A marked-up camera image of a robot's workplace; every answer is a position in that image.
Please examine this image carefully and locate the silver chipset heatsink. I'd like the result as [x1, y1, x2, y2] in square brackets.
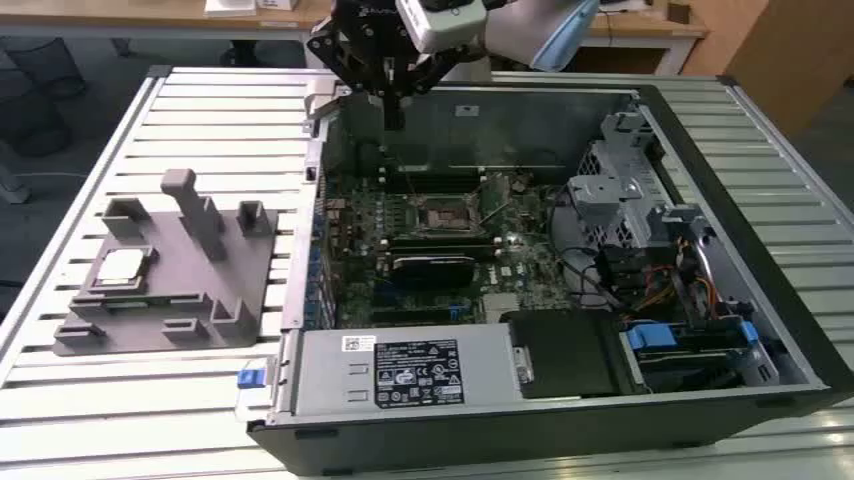
[481, 293, 527, 322]

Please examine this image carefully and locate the green motherboard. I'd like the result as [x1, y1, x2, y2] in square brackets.
[318, 167, 593, 332]

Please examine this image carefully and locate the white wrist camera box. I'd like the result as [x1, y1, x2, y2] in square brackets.
[394, 0, 490, 54]

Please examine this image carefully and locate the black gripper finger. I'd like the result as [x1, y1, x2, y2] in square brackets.
[304, 19, 398, 132]
[394, 44, 470, 132]

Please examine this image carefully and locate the orange yellow wire bundle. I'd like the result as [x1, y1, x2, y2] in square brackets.
[633, 234, 729, 324]

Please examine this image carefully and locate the black expansion slot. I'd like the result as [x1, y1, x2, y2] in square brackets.
[368, 307, 483, 325]

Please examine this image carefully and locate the brown wooden cabinet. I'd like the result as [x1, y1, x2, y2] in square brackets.
[679, 0, 854, 146]

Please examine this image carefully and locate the black wire mesh bin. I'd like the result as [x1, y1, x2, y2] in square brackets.
[7, 37, 88, 101]
[0, 69, 76, 157]

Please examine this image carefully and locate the silver power supply unit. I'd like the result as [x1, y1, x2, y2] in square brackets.
[266, 322, 539, 420]

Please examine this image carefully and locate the grey case latch handle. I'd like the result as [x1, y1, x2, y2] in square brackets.
[302, 79, 339, 137]

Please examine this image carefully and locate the wooden desk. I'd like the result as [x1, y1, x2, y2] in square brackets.
[0, 0, 710, 76]

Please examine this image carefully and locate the metal socket cover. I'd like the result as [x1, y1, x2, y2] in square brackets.
[470, 172, 530, 226]

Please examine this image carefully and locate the black plastic shroud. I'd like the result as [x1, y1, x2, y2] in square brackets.
[498, 308, 653, 401]

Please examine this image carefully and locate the black graphics card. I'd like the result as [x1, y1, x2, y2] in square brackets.
[388, 253, 481, 292]

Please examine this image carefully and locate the blue disk carrier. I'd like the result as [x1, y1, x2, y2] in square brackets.
[626, 322, 682, 357]

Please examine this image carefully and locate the silver CPU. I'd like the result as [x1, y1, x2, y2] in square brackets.
[92, 247, 154, 289]

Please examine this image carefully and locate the CPU socket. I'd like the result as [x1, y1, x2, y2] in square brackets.
[407, 191, 486, 239]

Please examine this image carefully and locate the black wire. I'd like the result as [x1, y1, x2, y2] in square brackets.
[551, 242, 626, 309]

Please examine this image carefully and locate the black open PC case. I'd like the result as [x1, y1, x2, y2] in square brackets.
[244, 74, 854, 477]

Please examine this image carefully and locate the black RAM slot bank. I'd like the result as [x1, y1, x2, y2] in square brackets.
[383, 233, 503, 257]
[375, 162, 490, 192]

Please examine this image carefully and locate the grey parts rack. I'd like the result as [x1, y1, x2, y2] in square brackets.
[51, 168, 282, 357]

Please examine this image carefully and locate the silver metal disk bay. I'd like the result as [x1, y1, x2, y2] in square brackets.
[565, 112, 710, 251]

